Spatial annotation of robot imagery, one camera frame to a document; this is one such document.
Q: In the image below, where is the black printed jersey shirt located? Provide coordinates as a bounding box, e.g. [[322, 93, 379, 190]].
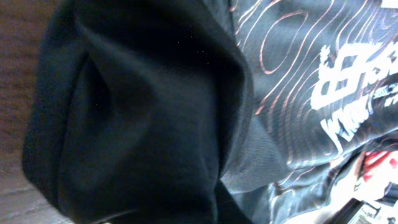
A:
[[22, 0, 397, 223]]

